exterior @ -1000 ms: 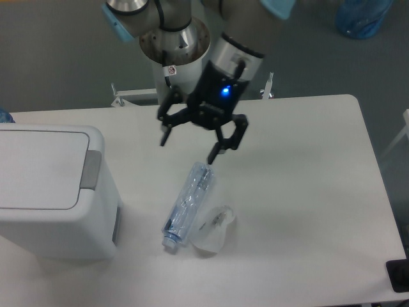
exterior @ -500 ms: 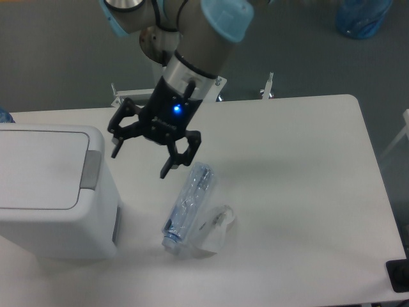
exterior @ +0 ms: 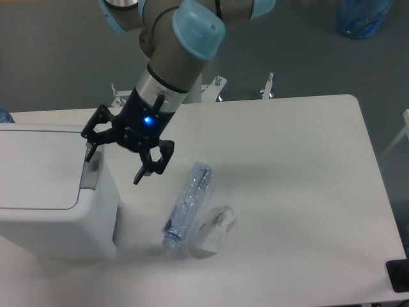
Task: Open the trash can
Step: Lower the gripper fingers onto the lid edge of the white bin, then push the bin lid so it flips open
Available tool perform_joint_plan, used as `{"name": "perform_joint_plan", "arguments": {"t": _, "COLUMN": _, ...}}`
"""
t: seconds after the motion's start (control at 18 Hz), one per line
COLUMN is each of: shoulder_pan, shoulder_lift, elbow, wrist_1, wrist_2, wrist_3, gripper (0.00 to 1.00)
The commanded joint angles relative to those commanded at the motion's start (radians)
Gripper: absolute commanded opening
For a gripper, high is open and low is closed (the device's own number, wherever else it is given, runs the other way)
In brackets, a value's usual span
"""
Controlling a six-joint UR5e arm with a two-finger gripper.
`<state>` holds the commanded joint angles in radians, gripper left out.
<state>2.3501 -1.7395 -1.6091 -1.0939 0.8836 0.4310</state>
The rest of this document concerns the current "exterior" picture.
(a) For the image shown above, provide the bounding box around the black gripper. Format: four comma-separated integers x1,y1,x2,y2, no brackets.
81,86,176,185

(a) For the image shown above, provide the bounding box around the white plastic trash can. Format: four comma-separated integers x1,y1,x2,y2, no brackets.
1,123,121,260

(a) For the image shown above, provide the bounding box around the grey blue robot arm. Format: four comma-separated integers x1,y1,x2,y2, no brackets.
81,1,275,182

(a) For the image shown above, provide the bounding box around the clear plastic water bottle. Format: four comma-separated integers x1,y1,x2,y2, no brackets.
162,162,213,249

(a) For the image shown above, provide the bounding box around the crumpled clear plastic cup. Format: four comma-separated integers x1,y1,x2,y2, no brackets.
189,205,235,258

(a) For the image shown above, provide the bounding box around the blue plastic bag at left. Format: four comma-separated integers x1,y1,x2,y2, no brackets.
0,107,15,123

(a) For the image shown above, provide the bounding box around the black device at table edge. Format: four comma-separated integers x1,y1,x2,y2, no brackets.
386,259,408,293

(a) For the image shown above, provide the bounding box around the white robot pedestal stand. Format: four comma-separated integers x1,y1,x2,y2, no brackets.
111,72,275,107

